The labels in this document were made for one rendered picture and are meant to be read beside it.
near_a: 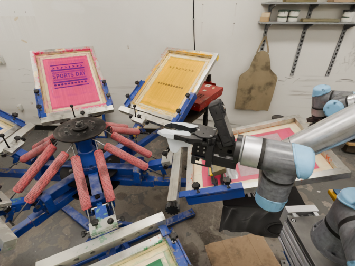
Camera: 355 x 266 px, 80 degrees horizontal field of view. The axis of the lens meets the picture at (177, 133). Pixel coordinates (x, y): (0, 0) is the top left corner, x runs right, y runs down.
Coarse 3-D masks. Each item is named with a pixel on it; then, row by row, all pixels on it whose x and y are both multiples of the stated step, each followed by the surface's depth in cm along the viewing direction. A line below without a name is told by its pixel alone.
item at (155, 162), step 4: (152, 160) 142; (156, 160) 140; (160, 160) 139; (172, 160) 135; (148, 164) 139; (152, 164) 138; (156, 164) 137; (160, 164) 136; (152, 168) 138; (156, 168) 138
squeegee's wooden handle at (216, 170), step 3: (213, 165) 118; (213, 168) 116; (216, 168) 115; (219, 168) 114; (222, 168) 112; (225, 168) 113; (213, 171) 114; (216, 171) 113; (219, 171) 113; (222, 171) 113; (225, 171) 113; (213, 174) 114; (216, 174) 114; (219, 174) 114
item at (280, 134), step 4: (284, 128) 142; (288, 128) 141; (268, 132) 144; (272, 132) 142; (276, 132) 141; (280, 132) 140; (284, 132) 139; (288, 132) 137; (292, 132) 136; (256, 136) 144; (260, 136) 143; (264, 136) 142; (268, 136) 140; (272, 136) 139; (276, 136) 138; (280, 136) 137; (284, 136) 136; (288, 136) 134; (236, 140) 147; (280, 140) 133; (204, 160) 139
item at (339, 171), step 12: (276, 120) 147; (288, 120) 145; (300, 120) 139; (240, 132) 152; (324, 156) 111; (336, 156) 106; (192, 168) 131; (336, 168) 100; (192, 180) 122; (300, 180) 101; (312, 180) 100; (324, 180) 100; (252, 192) 107
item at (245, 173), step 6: (204, 168) 133; (240, 168) 124; (246, 168) 122; (252, 168) 121; (204, 174) 128; (240, 174) 120; (246, 174) 118; (252, 174) 117; (258, 174) 116; (204, 180) 124; (210, 180) 123; (234, 180) 117; (240, 180) 116; (204, 186) 120
